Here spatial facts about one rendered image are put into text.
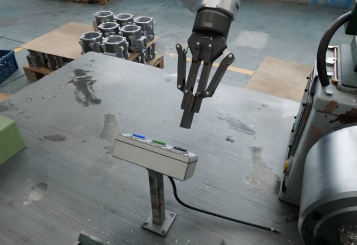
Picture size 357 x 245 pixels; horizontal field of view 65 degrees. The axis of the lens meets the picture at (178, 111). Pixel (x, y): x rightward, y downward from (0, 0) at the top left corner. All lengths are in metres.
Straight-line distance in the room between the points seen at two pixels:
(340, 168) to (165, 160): 0.31
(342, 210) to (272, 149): 0.53
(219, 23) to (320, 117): 0.30
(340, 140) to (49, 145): 0.88
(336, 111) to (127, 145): 0.44
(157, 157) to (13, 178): 0.57
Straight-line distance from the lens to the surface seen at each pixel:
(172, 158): 0.56
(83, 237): 0.66
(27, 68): 3.23
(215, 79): 0.57
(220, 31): 0.58
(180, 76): 0.59
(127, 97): 1.24
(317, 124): 0.69
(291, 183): 0.82
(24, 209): 0.93
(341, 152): 0.57
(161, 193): 0.69
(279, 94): 2.57
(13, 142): 1.08
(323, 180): 0.55
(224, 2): 0.59
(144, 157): 0.59
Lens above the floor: 1.48
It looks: 37 degrees down
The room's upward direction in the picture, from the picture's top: straight up
